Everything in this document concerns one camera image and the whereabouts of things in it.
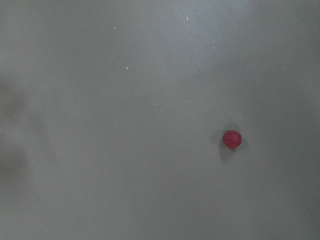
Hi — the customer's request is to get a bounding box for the red strawberry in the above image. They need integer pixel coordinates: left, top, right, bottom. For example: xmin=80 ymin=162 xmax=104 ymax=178
xmin=222 ymin=130 xmax=242 ymax=149

